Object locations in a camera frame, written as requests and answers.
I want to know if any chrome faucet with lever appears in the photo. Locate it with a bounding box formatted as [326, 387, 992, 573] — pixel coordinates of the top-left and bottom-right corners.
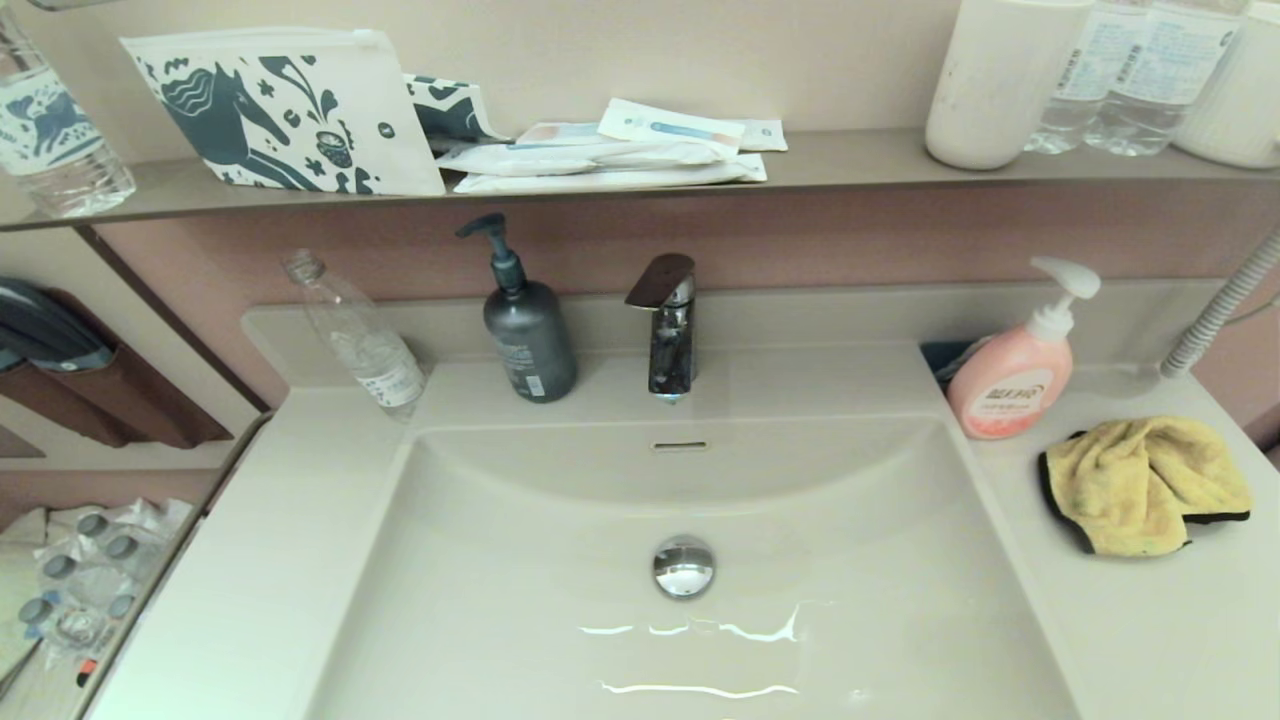
[624, 252, 699, 405]

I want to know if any yellow cloth with black trim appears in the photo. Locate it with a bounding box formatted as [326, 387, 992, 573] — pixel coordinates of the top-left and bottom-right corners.
[1037, 415, 1254, 558]

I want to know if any white sink basin vanity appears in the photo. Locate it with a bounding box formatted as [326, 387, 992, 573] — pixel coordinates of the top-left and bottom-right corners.
[85, 278, 1280, 720]

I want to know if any dark grey pump bottle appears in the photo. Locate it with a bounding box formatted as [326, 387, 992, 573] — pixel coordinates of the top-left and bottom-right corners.
[456, 212, 579, 404]

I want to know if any flat long white packet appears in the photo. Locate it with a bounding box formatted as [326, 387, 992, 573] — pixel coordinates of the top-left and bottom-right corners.
[452, 153, 769, 195]

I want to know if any long white wrapped packet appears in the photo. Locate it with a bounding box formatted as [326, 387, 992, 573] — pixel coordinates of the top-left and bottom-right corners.
[435, 138, 728, 178]

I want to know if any chrome drain stopper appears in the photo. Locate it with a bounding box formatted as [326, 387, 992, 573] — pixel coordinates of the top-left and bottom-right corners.
[652, 535, 717, 601]

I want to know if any white packet with blue stripe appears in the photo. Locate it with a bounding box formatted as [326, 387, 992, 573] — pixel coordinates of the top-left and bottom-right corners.
[597, 97, 747, 158]

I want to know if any pale pink blue packet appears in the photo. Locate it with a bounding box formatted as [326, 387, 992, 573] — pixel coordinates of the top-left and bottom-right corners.
[513, 121, 606, 148]

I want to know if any empty clear plastic bottle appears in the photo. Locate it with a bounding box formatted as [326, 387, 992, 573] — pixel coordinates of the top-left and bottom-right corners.
[282, 247, 431, 422]

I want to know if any dark blue small object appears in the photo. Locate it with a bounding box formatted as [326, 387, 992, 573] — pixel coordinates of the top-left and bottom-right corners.
[920, 340, 986, 389]

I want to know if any folded white blue print pouch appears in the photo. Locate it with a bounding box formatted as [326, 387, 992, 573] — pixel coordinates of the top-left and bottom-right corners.
[403, 74, 513, 153]

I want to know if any pink hand soap pump bottle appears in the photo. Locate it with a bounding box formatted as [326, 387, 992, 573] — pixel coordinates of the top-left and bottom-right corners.
[945, 256, 1103, 441]

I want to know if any white pouch blue horse print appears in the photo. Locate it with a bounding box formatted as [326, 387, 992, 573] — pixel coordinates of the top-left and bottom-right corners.
[120, 27, 448, 198]

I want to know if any clear water bottle white label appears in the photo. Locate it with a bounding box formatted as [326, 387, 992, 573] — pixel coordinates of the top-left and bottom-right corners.
[1082, 0, 1251, 158]
[1022, 0, 1113, 156]

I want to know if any plastic-wrapped water bottle pack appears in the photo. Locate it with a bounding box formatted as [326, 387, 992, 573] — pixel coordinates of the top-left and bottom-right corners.
[0, 497, 198, 681]

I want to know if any dark grey hair dryer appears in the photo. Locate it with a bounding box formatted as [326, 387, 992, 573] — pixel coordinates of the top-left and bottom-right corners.
[0, 277, 118, 373]

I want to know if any water bottle with blue label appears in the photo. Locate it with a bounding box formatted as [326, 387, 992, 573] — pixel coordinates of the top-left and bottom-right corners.
[0, 0, 138, 220]

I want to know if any ribbed white cup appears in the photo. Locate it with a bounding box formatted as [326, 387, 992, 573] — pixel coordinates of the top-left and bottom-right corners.
[1170, 0, 1280, 170]

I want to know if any grey wall shelf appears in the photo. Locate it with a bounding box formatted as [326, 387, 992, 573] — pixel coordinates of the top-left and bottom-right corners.
[0, 125, 1280, 233]

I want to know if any brown wall holder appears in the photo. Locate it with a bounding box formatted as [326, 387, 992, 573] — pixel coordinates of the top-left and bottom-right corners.
[0, 288, 233, 451]

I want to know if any grey corrugated hose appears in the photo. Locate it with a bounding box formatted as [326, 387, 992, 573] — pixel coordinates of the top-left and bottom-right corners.
[1158, 228, 1280, 381]

